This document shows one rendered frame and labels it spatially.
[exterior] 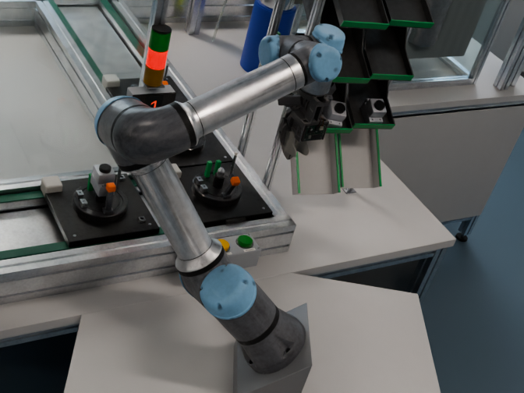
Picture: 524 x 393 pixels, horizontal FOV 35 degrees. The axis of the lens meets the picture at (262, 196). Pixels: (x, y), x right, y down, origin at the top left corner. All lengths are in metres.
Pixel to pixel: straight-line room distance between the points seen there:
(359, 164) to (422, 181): 1.21
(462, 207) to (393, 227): 1.43
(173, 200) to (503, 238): 2.82
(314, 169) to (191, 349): 0.68
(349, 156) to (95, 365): 1.00
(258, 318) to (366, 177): 0.83
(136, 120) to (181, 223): 0.30
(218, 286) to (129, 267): 0.40
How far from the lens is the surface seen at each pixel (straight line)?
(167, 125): 1.61
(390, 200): 2.73
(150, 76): 2.16
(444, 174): 3.76
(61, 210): 2.18
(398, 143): 3.43
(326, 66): 1.72
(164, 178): 1.77
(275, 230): 2.29
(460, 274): 4.03
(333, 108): 2.28
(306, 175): 2.40
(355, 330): 2.22
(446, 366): 3.55
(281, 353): 1.86
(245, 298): 1.77
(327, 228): 2.51
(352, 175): 2.49
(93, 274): 2.10
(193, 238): 1.84
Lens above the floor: 2.35
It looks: 36 degrees down
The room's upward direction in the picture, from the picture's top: 16 degrees clockwise
